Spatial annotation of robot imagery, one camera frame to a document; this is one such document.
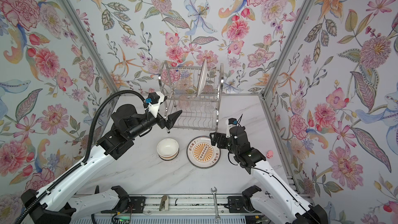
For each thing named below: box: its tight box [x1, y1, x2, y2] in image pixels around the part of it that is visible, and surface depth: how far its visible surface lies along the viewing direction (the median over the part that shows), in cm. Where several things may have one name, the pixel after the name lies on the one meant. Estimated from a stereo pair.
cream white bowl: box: [158, 149, 180, 161], surface depth 85 cm
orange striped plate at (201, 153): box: [186, 135, 222, 170], surface depth 92 cm
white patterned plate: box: [187, 155, 221, 170], surface depth 89 cm
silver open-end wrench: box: [210, 186, 221, 223], surface depth 78 cm
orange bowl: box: [156, 137, 180, 159], surface depth 88 cm
